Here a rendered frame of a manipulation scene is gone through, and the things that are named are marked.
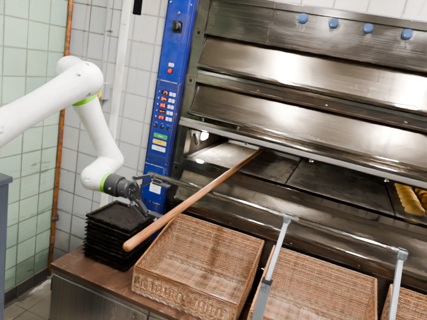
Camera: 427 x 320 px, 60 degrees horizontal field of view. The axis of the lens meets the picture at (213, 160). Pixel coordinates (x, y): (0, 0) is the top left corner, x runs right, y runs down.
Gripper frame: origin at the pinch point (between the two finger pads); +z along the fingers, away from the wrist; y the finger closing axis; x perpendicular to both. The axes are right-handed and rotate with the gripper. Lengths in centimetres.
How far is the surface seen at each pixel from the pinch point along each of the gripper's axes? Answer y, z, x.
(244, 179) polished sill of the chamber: 2, 16, -68
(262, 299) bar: 31, 47, -9
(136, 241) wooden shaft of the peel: -0.9, 9.4, 35.8
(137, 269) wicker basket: 47, -16, -18
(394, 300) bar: 16, 94, -18
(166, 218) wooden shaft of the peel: -1.4, 9.2, 15.8
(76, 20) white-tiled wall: -65, -109, -67
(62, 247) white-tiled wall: 91, -104, -68
